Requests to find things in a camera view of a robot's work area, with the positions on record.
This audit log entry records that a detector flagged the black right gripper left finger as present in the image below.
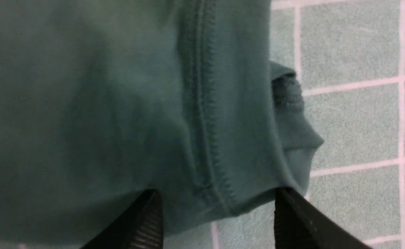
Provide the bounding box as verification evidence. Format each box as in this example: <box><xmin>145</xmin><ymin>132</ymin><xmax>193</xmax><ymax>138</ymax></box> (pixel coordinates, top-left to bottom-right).
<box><xmin>82</xmin><ymin>190</ymin><xmax>164</xmax><ymax>249</ymax></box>

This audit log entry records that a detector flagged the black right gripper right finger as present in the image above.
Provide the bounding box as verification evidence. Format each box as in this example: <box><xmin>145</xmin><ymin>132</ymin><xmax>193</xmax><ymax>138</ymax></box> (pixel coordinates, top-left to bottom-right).
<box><xmin>274</xmin><ymin>188</ymin><xmax>370</xmax><ymax>249</ymax></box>

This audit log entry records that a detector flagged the green long-sleeved shirt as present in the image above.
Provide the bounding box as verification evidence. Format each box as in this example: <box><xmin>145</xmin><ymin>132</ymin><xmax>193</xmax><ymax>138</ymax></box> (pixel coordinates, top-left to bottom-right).
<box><xmin>0</xmin><ymin>0</ymin><xmax>323</xmax><ymax>245</ymax></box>

